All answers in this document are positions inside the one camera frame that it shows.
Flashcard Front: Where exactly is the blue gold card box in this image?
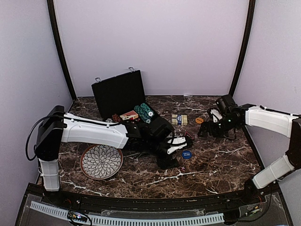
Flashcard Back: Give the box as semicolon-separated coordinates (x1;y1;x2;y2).
171;114;188;125

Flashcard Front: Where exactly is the green blue chip stack front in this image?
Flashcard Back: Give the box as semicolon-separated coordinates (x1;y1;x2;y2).
134;105;151;123

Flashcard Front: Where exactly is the black poker case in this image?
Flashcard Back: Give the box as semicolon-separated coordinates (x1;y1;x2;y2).
91;70;146;120

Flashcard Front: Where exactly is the floral patterned plate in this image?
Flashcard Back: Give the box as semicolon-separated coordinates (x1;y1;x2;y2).
80;145;123;180

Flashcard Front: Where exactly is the blue small blind button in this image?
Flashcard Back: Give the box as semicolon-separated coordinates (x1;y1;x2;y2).
182;150;192;159

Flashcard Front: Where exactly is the green blue chip stack rear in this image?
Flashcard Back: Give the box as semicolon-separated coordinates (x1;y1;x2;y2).
140;103;154;117

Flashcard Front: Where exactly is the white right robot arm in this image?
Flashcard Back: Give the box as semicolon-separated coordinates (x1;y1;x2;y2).
198;95;301;204

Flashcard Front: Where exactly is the green blue chip stack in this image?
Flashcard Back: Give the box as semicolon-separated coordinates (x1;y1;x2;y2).
140;103;154;117
134;105;151;123

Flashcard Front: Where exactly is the orange big blind button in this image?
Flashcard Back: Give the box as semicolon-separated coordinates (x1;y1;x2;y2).
195;117;204;124

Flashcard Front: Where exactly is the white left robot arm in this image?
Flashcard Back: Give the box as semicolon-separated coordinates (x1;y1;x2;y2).
27;105;193;205

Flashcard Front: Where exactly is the orange black chip stack case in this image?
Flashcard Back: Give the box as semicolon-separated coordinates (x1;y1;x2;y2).
111;114;122;122

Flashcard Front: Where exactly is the black red all-in triangle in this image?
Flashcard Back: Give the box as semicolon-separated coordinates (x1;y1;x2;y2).
184;131;194;139

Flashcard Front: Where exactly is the white slotted cable duct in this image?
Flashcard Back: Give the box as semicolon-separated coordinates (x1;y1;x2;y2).
30;201;224;226

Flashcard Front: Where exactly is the red playing card deck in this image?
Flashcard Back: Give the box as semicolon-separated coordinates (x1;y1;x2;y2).
120;110;139;121

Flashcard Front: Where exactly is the black front table rail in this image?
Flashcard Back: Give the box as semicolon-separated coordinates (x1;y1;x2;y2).
25;183;280;212

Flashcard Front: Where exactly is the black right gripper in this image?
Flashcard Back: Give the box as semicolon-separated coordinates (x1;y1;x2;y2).
198;115;238;138

